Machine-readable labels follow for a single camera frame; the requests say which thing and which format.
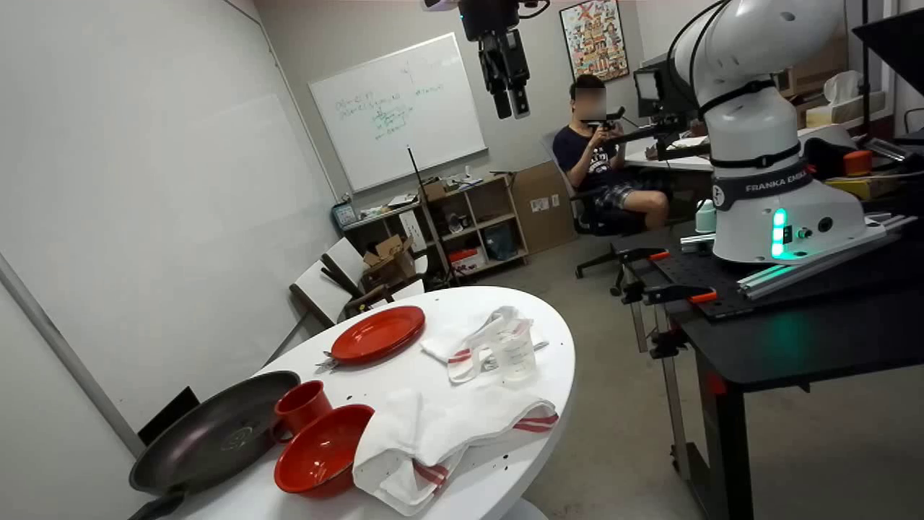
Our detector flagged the orange black clamp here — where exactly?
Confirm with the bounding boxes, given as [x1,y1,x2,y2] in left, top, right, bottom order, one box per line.
[616,244,669,265]
[621,279,718,305]

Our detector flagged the red bowl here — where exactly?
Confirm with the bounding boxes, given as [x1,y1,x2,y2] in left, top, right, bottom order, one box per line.
[273,403,376,500]

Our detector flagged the whiteboard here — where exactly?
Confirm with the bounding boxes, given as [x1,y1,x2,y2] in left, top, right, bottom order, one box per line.
[308,31,484,190]

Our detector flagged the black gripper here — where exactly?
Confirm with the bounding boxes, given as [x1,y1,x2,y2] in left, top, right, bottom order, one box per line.
[460,0,529,119]

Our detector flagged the seated person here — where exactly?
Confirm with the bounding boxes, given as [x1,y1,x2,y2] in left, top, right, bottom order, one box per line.
[551,74,669,229]

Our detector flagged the red cup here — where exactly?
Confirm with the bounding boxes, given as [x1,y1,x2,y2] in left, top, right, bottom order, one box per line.
[273,382,333,435]

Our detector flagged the colourful wall poster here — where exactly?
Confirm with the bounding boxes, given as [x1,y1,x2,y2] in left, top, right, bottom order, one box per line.
[556,0,629,83]

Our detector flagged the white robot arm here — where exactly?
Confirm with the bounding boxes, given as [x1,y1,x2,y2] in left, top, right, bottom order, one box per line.
[666,0,867,263]

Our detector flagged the white towel red stripes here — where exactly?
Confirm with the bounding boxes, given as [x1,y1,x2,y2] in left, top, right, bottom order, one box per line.
[351,305,556,517]

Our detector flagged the clear plastic measuring jar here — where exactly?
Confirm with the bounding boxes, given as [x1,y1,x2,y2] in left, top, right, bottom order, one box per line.
[496,321,538,386]

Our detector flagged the black robot desk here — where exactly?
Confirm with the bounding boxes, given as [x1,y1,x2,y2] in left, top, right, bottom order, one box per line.
[666,239,924,520]

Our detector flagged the dark frying pan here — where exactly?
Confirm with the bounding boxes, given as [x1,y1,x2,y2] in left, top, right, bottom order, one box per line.
[131,370,299,520]

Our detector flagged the black office chair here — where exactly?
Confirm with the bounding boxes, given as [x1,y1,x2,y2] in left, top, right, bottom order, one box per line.
[567,181,666,282]

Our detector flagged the red plate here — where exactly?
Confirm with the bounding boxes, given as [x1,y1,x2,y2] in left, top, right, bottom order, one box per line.
[328,305,424,363]

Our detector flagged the white round table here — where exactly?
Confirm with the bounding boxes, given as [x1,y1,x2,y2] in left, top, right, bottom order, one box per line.
[178,285,575,520]

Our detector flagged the cardboard box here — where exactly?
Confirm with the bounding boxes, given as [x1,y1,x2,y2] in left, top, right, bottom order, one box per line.
[515,161,578,255]

